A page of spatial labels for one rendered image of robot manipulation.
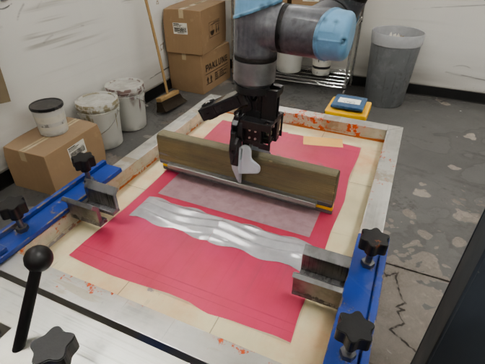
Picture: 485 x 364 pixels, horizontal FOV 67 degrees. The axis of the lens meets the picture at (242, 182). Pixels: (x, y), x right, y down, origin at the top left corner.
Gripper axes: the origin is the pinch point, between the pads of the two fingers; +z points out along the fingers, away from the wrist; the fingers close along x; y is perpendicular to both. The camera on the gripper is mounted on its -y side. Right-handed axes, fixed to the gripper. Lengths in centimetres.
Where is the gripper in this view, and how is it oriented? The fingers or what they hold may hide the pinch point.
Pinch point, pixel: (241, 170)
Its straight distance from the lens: 79.3
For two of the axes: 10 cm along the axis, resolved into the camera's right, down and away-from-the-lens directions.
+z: -0.2, 8.2, 5.8
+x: 4.1, -5.2, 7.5
